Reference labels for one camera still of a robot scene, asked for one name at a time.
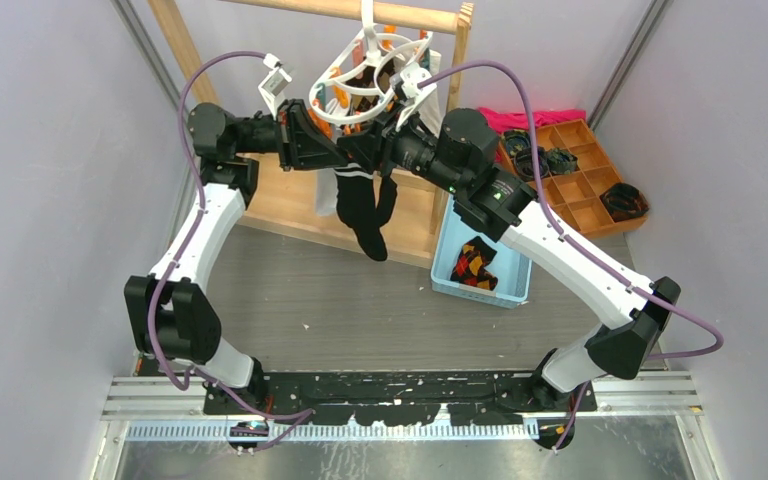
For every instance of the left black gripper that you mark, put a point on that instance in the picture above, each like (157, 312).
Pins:
(301, 144)

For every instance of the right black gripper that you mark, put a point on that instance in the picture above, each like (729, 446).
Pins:
(373, 149)

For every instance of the white clip sock hanger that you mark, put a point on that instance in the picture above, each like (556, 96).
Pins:
(356, 87)

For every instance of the red yellow argyle sock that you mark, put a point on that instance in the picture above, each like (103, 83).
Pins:
(470, 268)

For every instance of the black sock white stripes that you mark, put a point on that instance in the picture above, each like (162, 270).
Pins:
(387, 197)

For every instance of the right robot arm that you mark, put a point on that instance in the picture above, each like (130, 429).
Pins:
(633, 310)

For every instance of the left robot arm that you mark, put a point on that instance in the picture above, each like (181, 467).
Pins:
(170, 315)

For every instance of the white sock with stripes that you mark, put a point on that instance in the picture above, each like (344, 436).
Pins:
(326, 192)

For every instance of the white sock right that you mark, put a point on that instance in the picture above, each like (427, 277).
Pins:
(430, 109)

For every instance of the rolled dark sock in tray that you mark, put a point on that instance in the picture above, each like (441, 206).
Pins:
(516, 141)

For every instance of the rolled dark sock centre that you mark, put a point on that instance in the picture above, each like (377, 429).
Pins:
(524, 164)

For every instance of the rolled dark sock right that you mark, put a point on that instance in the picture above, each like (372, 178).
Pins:
(561, 161)

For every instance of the light blue plastic basket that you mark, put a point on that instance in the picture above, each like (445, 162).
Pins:
(512, 270)

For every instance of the wooden compartment tray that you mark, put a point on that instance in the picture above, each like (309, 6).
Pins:
(576, 196)

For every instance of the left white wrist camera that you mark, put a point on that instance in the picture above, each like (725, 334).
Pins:
(272, 87)

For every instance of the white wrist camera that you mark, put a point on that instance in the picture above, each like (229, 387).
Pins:
(272, 87)
(409, 95)

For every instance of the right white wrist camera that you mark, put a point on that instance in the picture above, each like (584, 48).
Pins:
(409, 95)

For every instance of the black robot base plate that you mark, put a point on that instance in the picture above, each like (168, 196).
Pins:
(408, 399)

